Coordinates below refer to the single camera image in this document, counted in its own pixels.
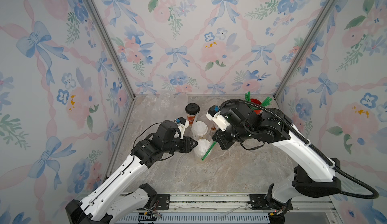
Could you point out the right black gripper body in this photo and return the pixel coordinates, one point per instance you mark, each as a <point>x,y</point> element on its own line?
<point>225,138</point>

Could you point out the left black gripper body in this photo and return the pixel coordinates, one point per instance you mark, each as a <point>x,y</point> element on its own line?
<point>177,145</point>

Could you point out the clear plastic carrier bag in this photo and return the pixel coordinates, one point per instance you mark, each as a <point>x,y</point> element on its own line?
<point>209,139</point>

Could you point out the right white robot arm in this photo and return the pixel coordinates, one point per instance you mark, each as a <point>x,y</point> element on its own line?
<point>313,176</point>

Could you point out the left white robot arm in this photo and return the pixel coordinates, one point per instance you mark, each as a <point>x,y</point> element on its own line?
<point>108,203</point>

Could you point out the spare clear plastic bags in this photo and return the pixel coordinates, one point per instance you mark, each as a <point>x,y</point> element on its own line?
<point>164,104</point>

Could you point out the red cup black lid left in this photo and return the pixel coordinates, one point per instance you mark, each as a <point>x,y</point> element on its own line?
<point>192,109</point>

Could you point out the red straw holder cup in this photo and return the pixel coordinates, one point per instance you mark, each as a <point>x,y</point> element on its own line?
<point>256,110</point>

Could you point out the green wrapped straws bundle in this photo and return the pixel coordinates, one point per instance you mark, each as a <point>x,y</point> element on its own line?
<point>266,101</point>

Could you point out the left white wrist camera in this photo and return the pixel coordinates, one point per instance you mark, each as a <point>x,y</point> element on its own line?
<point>182,125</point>

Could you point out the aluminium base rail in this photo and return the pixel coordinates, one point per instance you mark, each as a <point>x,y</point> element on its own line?
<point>230,208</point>

